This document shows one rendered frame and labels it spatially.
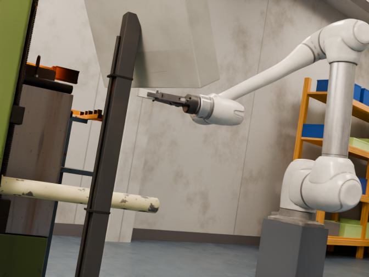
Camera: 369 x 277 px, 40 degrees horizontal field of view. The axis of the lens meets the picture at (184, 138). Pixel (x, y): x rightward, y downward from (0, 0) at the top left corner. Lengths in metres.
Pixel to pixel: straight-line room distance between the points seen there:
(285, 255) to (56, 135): 1.06
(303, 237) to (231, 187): 4.54
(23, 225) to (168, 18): 0.79
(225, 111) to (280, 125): 5.39
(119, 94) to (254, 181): 5.82
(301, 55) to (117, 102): 1.14
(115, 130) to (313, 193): 1.05
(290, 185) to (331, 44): 0.59
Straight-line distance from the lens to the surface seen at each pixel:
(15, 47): 1.34
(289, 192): 2.18
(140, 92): 1.87
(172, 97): 1.87
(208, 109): 1.94
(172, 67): 1.22
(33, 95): 1.62
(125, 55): 1.23
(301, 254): 2.14
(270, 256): 2.20
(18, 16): 1.35
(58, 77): 1.79
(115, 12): 1.31
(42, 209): 1.63
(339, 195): 1.98
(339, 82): 2.09
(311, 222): 2.20
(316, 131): 7.07
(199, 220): 6.28
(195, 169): 6.13
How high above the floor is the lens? 0.70
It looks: 5 degrees up
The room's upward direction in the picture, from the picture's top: 9 degrees clockwise
